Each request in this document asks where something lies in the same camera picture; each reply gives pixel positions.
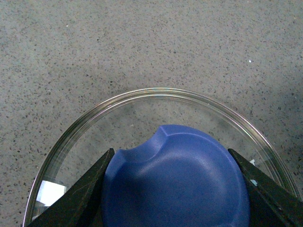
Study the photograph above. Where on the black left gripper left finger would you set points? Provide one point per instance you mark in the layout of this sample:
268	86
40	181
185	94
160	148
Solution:
79	205

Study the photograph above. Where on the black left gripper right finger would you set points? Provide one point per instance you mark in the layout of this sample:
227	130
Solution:
270	204

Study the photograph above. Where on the glass lid blue knob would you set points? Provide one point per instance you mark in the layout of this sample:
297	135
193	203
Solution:
171	166

